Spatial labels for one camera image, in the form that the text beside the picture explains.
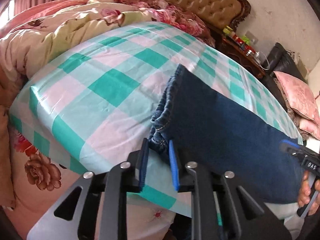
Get blue denim jeans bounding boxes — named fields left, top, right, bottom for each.
left=149, top=65, right=303, bottom=204

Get person's right hand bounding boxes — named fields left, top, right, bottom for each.
left=297, top=171, right=320, bottom=216

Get lower pink satin pillow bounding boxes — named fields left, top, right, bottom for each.
left=299, top=118, right=320, bottom=140

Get pink satin pillow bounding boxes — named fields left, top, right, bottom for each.
left=274, top=71, right=319, bottom=125
left=299, top=118, right=320, bottom=140

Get upper pink satin pillow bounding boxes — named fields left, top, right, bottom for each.
left=274, top=71, right=319, bottom=125

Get black leather armchair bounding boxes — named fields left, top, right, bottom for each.
left=260, top=42, right=306, bottom=111

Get beige device behind armchair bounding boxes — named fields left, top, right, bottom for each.
left=287, top=50, right=309, bottom=80

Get dark wooden nightstand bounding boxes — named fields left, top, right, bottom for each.
left=215, top=35, right=266, bottom=80

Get green crumpled bag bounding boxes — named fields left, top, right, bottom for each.
left=241, top=35, right=251, bottom=46

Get red tin box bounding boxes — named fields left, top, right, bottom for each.
left=233, top=34, right=250, bottom=51

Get yellow green jar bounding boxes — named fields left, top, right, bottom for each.
left=223, top=26, right=234, bottom=36

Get floral pink quilt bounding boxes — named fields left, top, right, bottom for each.
left=1, top=0, right=215, bottom=238

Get white charger with cable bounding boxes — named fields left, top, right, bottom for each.
left=253, top=51, right=270, bottom=71

